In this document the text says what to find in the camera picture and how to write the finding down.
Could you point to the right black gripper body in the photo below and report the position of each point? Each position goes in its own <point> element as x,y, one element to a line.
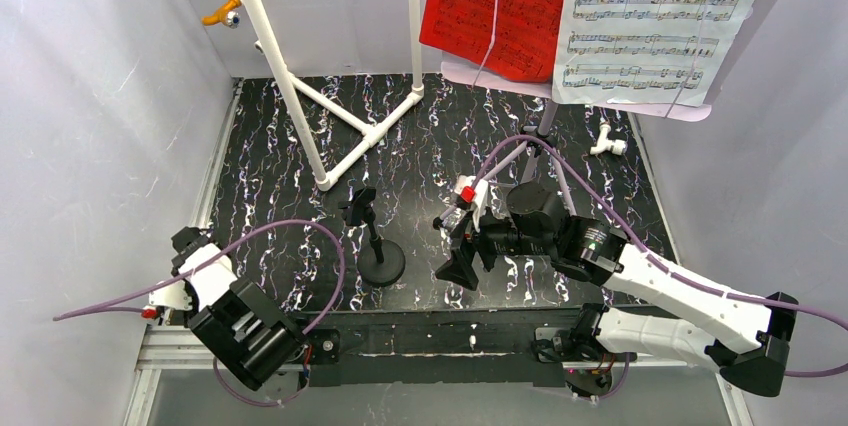
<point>474,237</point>

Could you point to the red sheet music book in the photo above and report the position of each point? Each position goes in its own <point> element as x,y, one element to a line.
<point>515,39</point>

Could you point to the white sheet music page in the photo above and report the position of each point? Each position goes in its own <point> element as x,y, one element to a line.
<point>666,52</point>

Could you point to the lilac perforated music stand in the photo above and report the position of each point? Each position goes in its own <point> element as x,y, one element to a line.
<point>462,71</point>

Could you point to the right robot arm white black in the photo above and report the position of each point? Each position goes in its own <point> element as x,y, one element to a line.
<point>747,343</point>

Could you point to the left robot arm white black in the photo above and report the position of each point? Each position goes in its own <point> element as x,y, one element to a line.
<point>239,324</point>

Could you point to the white pipe tee fitting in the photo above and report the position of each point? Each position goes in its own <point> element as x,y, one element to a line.
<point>604,144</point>

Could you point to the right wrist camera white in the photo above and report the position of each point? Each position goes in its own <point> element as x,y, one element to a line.
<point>473,196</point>

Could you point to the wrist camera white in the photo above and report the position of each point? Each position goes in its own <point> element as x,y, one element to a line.
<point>168,299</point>
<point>473,196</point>

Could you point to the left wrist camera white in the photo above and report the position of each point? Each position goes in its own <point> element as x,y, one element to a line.
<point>168,299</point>

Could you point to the orange wall hook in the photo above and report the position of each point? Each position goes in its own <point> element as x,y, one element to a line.
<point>226,15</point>

